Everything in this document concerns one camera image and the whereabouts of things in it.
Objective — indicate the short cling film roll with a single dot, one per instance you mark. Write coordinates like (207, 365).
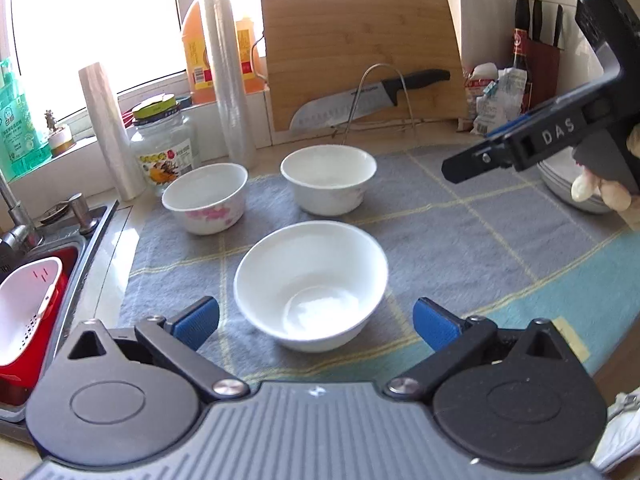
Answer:
(110, 131)

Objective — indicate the small potted plant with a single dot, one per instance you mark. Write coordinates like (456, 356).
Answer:
(60, 137)

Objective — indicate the black handled kitchen knife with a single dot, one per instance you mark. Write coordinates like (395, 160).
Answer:
(331, 111)

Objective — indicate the white floral bowl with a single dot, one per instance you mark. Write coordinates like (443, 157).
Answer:
(328, 180)

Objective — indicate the pink floral bowl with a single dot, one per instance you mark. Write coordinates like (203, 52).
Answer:
(208, 200)

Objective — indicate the steel kitchen sink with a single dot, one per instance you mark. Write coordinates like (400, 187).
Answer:
(66, 232)

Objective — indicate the orange cooking wine jug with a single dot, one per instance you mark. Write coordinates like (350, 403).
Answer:
(198, 70)

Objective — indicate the bamboo cutting board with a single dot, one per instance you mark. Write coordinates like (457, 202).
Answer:
(315, 48)

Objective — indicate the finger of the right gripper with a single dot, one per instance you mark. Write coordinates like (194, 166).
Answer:
(509, 126)
(480, 158)

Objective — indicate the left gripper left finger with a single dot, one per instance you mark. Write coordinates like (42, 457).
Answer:
(174, 343)

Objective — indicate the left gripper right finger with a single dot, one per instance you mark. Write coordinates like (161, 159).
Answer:
(458, 344)

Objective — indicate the white fruit plate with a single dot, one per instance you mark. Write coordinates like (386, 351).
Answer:
(559, 172)

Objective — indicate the steel kitchen faucet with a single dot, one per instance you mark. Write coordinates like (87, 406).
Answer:
(23, 237)

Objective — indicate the red white paper bag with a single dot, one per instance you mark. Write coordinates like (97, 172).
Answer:
(475, 83)

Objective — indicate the glass jar yellow lid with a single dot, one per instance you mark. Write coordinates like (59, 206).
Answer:
(164, 143)

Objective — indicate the red wash basin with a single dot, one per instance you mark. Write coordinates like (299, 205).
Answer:
(19, 379)

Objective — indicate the plain white bowl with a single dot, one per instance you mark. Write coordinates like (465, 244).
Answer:
(312, 286)

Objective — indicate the dark soy sauce bottle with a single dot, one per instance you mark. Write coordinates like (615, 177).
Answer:
(520, 70)

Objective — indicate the tall cling film roll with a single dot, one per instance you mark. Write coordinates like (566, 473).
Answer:
(223, 55)

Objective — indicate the dark knife block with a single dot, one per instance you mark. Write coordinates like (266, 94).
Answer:
(540, 61)

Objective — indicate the wire cutting board stand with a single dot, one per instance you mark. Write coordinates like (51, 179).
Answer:
(377, 98)

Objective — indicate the green dish soap bottle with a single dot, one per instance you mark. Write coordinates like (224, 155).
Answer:
(23, 147)

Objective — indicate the white printed food bag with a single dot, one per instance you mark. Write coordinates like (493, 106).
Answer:
(500, 103)

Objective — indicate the grey blue dish towel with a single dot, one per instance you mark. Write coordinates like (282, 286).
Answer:
(500, 245)

